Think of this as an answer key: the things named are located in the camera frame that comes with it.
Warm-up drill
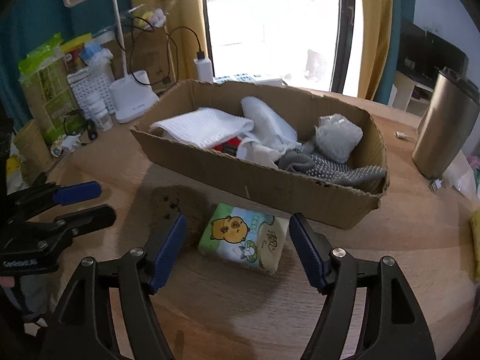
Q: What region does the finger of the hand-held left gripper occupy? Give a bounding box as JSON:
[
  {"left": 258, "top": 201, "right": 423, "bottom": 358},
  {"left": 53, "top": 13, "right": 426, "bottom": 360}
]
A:
[
  {"left": 33, "top": 204, "right": 116, "bottom": 245},
  {"left": 9, "top": 181, "right": 102, "bottom": 215}
]

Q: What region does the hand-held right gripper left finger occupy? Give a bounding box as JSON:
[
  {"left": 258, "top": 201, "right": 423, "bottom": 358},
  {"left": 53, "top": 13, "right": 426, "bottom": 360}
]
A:
[{"left": 39, "top": 213, "right": 187, "bottom": 360}]

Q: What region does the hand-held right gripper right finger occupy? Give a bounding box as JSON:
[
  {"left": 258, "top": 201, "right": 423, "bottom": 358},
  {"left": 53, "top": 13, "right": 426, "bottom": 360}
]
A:
[{"left": 289, "top": 213, "right": 437, "bottom": 360}]

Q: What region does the printed tissue pack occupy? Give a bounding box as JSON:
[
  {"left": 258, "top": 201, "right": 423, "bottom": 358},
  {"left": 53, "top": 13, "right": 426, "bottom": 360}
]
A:
[{"left": 197, "top": 202, "right": 290, "bottom": 274}]

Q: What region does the cardboard box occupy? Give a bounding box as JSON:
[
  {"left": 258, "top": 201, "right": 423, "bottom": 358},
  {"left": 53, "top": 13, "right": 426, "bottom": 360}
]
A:
[{"left": 129, "top": 79, "right": 391, "bottom": 230}]

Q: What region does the grey dotted sock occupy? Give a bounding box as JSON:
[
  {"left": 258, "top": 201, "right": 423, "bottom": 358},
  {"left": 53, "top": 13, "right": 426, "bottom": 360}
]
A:
[{"left": 277, "top": 140, "right": 387, "bottom": 188}]

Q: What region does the light grey scrunched cloth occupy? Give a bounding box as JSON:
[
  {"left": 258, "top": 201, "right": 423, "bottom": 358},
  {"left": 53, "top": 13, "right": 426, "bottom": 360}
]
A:
[{"left": 315, "top": 114, "right": 364, "bottom": 164}]

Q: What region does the white waffle cloth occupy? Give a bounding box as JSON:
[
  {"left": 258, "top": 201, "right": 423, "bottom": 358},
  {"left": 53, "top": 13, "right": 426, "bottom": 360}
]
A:
[{"left": 149, "top": 108, "right": 255, "bottom": 150}]

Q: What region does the white soft cloth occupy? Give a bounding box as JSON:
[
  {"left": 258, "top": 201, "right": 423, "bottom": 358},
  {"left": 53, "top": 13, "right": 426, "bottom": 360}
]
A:
[{"left": 236, "top": 97, "right": 301, "bottom": 167}]

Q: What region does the white charger plug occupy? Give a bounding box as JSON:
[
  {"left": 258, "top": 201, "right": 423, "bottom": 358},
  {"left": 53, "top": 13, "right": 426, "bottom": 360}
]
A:
[{"left": 60, "top": 135, "right": 81, "bottom": 152}]

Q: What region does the brown plush piece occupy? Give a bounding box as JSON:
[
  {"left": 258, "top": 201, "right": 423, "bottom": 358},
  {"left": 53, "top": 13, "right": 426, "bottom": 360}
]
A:
[{"left": 149, "top": 185, "right": 211, "bottom": 235}]

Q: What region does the stack of brown paper cups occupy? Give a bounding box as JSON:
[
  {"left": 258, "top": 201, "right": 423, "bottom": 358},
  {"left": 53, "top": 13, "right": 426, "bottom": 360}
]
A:
[{"left": 13, "top": 119, "right": 53, "bottom": 175}]

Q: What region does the yellow packet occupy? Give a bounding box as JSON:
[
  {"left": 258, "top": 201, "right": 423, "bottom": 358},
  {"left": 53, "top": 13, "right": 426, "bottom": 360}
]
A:
[{"left": 5, "top": 155, "right": 23, "bottom": 192}]

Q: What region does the black wristband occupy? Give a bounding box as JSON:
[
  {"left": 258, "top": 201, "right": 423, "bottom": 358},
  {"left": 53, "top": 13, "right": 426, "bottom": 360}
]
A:
[{"left": 63, "top": 110, "right": 85, "bottom": 136}]

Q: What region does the white pill bottle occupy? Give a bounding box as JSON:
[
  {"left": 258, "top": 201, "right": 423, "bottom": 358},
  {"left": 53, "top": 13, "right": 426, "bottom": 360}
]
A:
[
  {"left": 92, "top": 107, "right": 113, "bottom": 132},
  {"left": 87, "top": 94, "right": 109, "bottom": 119}
]

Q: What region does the white desk lamp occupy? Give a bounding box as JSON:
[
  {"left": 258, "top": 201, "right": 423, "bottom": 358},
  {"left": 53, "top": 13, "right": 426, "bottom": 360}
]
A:
[{"left": 62, "top": 0, "right": 167, "bottom": 124}]

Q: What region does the green pack of paper cups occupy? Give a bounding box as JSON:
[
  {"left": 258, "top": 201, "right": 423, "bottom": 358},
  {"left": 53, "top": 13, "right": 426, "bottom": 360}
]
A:
[{"left": 18, "top": 33, "right": 85, "bottom": 147}]

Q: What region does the white perforated basket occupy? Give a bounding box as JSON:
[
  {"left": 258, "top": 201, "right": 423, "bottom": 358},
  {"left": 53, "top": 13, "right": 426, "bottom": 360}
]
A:
[{"left": 67, "top": 69, "right": 115, "bottom": 119}]

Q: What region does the jar with yellow lid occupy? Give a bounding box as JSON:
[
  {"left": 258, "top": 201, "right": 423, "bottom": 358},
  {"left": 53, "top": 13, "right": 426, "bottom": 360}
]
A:
[{"left": 60, "top": 34, "right": 92, "bottom": 74}]

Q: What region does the blue white plastic bag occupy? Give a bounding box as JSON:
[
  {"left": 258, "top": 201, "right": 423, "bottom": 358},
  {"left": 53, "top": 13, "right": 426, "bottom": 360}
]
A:
[{"left": 80, "top": 41, "right": 114, "bottom": 70}]

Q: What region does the brown carton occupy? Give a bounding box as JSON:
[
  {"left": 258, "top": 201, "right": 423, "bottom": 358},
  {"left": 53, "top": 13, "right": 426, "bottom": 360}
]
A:
[{"left": 101, "top": 4, "right": 181, "bottom": 91}]

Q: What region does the clear plastic bag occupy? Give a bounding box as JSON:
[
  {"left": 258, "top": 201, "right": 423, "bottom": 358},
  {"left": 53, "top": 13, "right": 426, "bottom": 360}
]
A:
[{"left": 442, "top": 154, "right": 479, "bottom": 201}]

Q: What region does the white power adapter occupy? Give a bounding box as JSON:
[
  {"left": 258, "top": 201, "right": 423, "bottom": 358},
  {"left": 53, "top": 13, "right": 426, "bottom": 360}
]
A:
[{"left": 194, "top": 54, "right": 214, "bottom": 83}]

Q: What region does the steel tumbler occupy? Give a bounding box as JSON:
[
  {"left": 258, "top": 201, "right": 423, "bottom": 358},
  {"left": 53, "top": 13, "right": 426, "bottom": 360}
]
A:
[{"left": 412, "top": 67, "right": 480, "bottom": 180}]

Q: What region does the white flat box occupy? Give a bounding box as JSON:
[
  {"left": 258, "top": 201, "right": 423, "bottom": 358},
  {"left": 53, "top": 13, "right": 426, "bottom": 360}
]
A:
[{"left": 212, "top": 73, "right": 284, "bottom": 87}]

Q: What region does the white cabinet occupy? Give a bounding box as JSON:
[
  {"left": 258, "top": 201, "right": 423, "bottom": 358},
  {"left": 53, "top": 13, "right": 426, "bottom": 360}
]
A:
[{"left": 388, "top": 71, "right": 436, "bottom": 117}]

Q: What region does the yellow white small toy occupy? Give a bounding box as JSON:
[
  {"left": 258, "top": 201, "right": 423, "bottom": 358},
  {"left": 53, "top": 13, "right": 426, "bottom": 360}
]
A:
[{"left": 135, "top": 7, "right": 167, "bottom": 29}]

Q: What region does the wide yellow curtain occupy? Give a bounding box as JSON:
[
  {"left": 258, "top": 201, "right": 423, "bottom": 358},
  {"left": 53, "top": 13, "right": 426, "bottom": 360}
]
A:
[{"left": 161, "top": 0, "right": 211, "bottom": 81}]

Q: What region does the narrow yellow curtain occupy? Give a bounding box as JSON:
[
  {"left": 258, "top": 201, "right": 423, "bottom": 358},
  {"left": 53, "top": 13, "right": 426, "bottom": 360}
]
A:
[{"left": 354, "top": 0, "right": 394, "bottom": 102}]

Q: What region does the black television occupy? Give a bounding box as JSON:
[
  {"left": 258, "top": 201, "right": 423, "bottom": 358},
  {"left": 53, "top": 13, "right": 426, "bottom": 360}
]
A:
[{"left": 397, "top": 19, "right": 469, "bottom": 83}]

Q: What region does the narrow teal curtain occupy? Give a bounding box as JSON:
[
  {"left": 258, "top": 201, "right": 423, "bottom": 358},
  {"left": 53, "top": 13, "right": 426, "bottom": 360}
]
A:
[{"left": 390, "top": 0, "right": 417, "bottom": 98}]

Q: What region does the black lamp cable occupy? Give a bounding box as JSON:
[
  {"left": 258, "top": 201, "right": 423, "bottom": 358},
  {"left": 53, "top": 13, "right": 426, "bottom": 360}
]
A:
[{"left": 129, "top": 5, "right": 175, "bottom": 87}]

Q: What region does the black adapter cable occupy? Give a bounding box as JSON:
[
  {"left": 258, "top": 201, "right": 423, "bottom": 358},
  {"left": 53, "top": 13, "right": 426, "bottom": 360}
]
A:
[{"left": 165, "top": 26, "right": 205, "bottom": 87}]

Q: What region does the black door frame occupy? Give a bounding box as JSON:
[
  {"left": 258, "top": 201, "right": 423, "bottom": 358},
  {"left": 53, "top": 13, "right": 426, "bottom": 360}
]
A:
[{"left": 337, "top": 0, "right": 357, "bottom": 96}]

